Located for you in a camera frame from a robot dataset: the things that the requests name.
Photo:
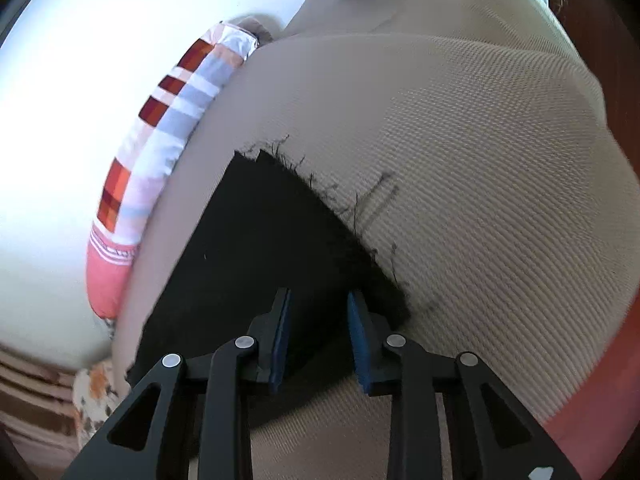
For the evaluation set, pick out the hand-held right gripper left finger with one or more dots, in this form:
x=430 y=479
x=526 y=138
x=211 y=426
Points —
x=281 y=342

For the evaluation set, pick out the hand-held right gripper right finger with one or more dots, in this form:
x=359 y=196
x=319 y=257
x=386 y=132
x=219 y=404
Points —
x=358 y=342

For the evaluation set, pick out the black pants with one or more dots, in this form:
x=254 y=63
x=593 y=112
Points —
x=250 y=240

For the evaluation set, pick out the floral patterned cushion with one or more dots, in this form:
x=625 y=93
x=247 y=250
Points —
x=92 y=390

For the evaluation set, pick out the beige textured bed cover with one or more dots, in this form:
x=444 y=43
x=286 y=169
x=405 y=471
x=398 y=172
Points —
x=450 y=160

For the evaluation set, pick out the pink striped folded cloth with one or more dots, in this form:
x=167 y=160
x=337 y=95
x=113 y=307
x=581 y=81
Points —
x=150 y=170

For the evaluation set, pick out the salmon pink sheet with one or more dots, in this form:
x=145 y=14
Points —
x=600 y=400

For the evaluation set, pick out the brown striped blanket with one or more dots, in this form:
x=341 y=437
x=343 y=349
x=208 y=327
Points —
x=30 y=400

